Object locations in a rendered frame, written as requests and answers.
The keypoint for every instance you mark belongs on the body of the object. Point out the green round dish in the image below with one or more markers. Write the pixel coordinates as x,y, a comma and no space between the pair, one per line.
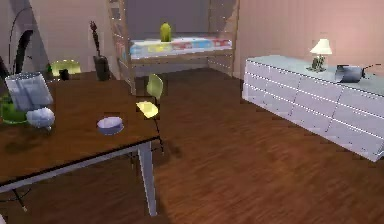
10,113

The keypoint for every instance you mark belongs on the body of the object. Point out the white chest of drawers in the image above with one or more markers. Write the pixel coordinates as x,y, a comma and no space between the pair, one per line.
313,100

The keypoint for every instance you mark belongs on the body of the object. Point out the white shade table lamp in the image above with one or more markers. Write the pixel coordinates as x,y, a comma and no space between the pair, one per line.
320,53

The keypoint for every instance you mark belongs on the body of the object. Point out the dark grey box device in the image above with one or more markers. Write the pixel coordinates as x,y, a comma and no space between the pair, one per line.
349,74

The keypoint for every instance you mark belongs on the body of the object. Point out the yellow-green chair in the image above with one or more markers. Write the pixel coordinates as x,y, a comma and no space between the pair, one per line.
150,100
65,67

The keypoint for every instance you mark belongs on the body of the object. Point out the black vase with dark stems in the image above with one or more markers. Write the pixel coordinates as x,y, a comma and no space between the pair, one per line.
100,63

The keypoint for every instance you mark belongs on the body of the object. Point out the yellow-green pillow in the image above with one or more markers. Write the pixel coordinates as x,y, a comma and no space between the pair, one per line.
165,32

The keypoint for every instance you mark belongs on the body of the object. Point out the wooden loft bed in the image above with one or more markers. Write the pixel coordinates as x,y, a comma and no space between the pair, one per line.
180,46

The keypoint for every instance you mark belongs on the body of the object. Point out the brown wooden table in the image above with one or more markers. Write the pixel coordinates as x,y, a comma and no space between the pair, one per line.
80,110

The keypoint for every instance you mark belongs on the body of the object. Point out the white bowl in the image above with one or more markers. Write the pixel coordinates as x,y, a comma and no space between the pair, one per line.
110,125

